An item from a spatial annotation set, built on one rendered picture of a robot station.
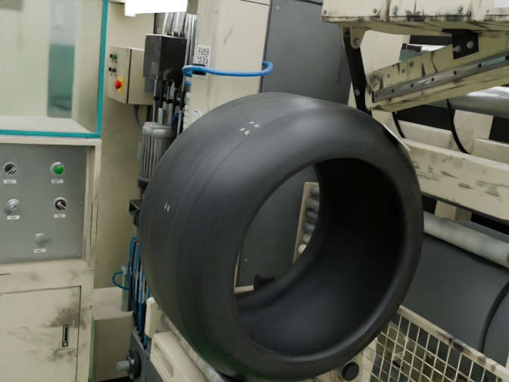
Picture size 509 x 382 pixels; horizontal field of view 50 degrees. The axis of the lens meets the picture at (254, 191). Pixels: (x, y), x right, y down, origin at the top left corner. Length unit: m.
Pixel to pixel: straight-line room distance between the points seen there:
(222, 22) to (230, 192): 0.50
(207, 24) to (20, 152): 0.61
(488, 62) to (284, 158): 0.48
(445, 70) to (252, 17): 0.45
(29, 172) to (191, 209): 0.75
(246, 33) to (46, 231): 0.78
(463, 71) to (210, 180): 0.59
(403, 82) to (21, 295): 1.14
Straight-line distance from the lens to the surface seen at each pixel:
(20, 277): 1.63
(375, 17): 1.25
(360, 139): 1.01
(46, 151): 1.58
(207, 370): 1.17
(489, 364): 1.24
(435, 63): 1.29
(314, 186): 1.61
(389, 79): 1.38
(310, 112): 0.98
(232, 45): 1.29
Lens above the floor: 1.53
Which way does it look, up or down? 13 degrees down
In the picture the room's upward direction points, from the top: 7 degrees clockwise
